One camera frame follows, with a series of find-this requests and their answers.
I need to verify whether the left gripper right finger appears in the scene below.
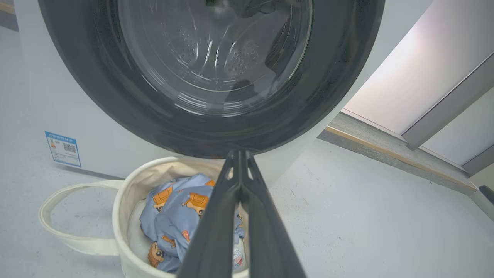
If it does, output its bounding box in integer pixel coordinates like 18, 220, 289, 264
237, 150, 307, 278

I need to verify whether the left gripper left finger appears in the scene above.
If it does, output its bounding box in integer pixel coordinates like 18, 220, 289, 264
176, 150, 243, 278

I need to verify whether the blue bear print garment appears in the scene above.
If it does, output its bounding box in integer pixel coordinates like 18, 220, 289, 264
139, 173, 246, 274

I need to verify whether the round black washer door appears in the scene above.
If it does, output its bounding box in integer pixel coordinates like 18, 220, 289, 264
37, 0, 386, 159

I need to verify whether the cream fabric laundry basket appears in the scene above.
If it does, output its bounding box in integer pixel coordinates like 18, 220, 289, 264
39, 156, 251, 278

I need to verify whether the white front-load washing machine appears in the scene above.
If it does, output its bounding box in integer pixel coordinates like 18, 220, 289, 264
14, 0, 435, 186

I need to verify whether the blue energy label sticker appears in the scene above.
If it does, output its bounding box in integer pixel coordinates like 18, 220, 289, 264
44, 131, 82, 168

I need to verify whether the grey metal frame bar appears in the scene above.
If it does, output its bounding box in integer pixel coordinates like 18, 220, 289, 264
461, 145, 494, 178
401, 52, 494, 151

